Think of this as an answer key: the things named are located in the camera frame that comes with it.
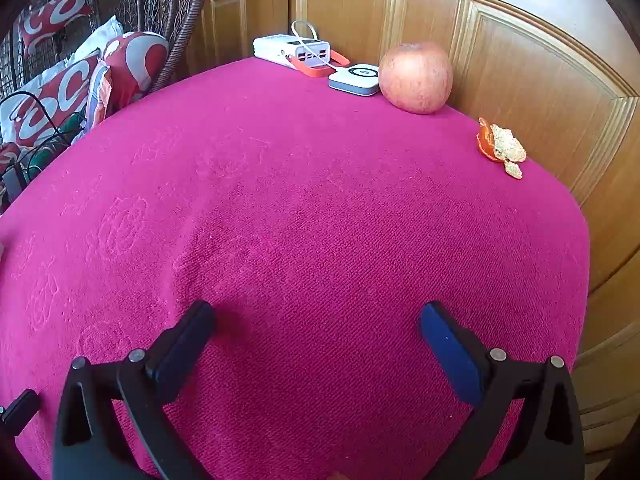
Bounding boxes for orange peel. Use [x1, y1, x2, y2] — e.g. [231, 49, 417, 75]
[476, 117, 527, 179]

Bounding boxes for red white patterned cushions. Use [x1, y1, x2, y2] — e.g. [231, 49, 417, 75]
[0, 15, 123, 111]

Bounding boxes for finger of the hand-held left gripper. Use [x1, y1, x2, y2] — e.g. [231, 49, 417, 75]
[0, 389, 41, 437]

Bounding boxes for white charging cable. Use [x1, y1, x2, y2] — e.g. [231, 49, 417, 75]
[291, 20, 351, 73]

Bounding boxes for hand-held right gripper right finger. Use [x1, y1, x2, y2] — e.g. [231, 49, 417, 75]
[419, 301, 586, 480]

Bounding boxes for red strap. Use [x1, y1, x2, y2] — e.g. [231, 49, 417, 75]
[290, 50, 351, 79]

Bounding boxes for small red and white cushion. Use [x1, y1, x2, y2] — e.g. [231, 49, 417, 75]
[17, 0, 96, 58]

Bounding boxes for square red and white cushion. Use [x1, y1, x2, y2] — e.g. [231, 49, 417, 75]
[0, 52, 103, 148]

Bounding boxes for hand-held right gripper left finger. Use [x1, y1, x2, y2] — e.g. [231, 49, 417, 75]
[52, 300, 217, 480]

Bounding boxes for magenta tablecloth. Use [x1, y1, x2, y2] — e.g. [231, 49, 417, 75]
[0, 56, 591, 480]

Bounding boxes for red apple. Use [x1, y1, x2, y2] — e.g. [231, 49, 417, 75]
[378, 41, 454, 115]

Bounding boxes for white power bank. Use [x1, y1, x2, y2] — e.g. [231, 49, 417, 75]
[252, 34, 333, 68]

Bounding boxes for brown wicker hanging chair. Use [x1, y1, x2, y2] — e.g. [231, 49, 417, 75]
[0, 0, 211, 96]

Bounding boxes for black cables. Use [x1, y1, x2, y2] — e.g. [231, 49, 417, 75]
[0, 91, 86, 181]

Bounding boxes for white and grey wireless charger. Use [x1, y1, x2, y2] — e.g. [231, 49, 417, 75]
[328, 63, 382, 97]

